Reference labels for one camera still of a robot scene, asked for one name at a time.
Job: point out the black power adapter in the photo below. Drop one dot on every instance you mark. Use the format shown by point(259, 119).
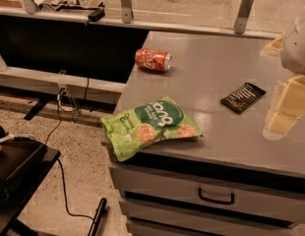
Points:
point(96, 15)

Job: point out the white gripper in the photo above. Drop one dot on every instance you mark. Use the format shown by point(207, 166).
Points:
point(297, 51)

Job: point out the grey drawer cabinet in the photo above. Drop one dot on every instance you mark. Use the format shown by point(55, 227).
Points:
point(159, 185)

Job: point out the grey metal bracket right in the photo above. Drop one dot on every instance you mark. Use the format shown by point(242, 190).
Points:
point(243, 16)

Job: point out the grey metal bracket middle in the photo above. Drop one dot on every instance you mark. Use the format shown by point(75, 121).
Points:
point(127, 12)

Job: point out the black table leg foot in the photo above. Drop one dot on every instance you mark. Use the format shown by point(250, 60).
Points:
point(98, 217)

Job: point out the green rice chips bag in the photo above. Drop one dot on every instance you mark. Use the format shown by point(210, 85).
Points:
point(139, 127)

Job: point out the black side table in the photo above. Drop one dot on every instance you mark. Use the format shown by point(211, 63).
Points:
point(24, 163)

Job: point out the orange soda can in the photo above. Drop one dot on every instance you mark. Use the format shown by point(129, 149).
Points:
point(153, 59)

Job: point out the black drawer handle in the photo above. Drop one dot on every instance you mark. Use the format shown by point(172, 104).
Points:
point(215, 198)

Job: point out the black snack bar wrapper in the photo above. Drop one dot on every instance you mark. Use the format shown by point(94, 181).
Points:
point(242, 98)

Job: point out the grey low shelf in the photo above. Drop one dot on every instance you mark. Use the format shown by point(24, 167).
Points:
point(79, 87)

